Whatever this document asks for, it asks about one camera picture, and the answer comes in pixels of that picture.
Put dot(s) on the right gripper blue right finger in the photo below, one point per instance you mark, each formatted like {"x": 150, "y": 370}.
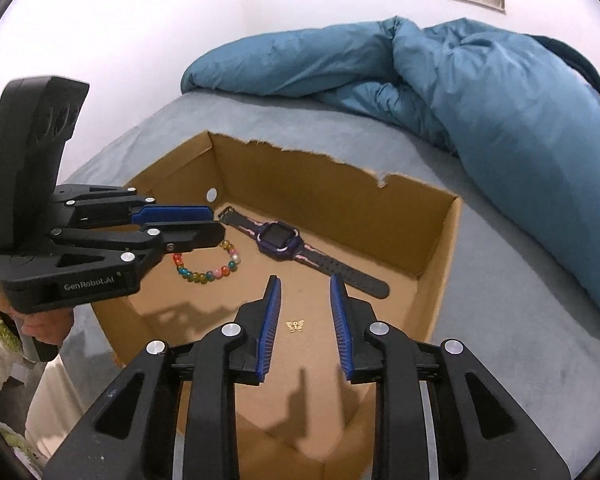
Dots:
{"x": 480, "y": 431}

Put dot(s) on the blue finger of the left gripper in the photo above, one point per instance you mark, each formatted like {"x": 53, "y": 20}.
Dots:
{"x": 170, "y": 212}
{"x": 148, "y": 244}

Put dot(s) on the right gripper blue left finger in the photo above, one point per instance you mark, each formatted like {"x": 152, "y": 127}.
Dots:
{"x": 129, "y": 431}

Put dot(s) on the purple kids smartwatch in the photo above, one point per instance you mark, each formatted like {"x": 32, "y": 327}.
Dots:
{"x": 283, "y": 242}

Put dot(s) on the gold butterfly charm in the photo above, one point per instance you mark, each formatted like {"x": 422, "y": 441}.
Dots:
{"x": 295, "y": 326}

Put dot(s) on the left hand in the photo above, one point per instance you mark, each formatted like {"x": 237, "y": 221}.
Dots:
{"x": 49, "y": 327}

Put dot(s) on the cream trouser legs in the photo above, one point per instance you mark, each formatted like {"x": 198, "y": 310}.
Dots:
{"x": 60, "y": 399}

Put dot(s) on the brown cardboard box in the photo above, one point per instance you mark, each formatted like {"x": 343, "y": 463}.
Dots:
{"x": 305, "y": 421}

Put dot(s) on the grey blue bed sheet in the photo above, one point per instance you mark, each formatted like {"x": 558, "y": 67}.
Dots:
{"x": 517, "y": 309}

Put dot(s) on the teal blue duvet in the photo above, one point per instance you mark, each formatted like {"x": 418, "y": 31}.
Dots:
{"x": 511, "y": 107}

